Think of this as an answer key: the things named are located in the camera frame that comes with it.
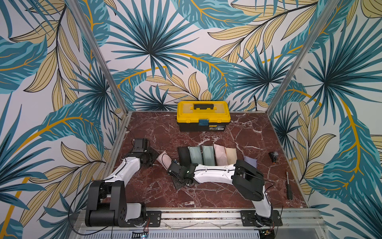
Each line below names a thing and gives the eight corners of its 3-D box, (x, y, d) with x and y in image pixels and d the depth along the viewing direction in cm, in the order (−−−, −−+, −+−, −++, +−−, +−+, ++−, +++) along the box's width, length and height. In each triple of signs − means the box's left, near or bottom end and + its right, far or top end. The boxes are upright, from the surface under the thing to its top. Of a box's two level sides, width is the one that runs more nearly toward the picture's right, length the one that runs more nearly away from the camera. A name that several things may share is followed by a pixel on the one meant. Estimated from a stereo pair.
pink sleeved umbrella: (216, 165, 94) (217, 162, 91) (214, 147, 102) (215, 144, 99) (226, 165, 94) (227, 162, 91) (223, 147, 103) (224, 144, 100)
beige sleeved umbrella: (227, 165, 94) (228, 162, 92) (225, 149, 101) (225, 147, 99) (237, 165, 94) (238, 162, 92) (234, 149, 101) (235, 147, 99)
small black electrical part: (271, 163, 95) (275, 159, 91) (268, 153, 100) (272, 149, 96) (276, 163, 95) (280, 159, 91) (273, 153, 100) (276, 149, 96)
